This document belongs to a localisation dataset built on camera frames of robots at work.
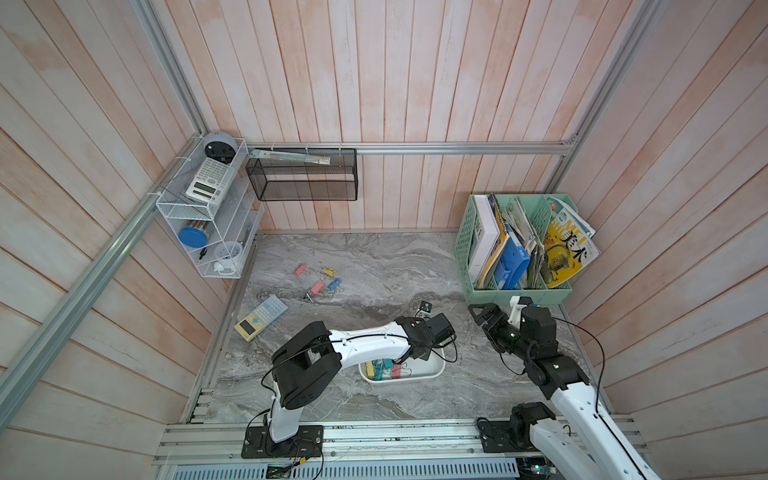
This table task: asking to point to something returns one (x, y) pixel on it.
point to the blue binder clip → (334, 284)
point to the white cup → (228, 253)
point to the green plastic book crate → (528, 217)
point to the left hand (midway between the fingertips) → (412, 344)
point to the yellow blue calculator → (261, 317)
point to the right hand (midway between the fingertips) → (474, 312)
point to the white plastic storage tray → (412, 368)
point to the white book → (483, 235)
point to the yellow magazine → (568, 245)
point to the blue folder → (514, 262)
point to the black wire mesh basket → (280, 180)
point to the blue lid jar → (194, 237)
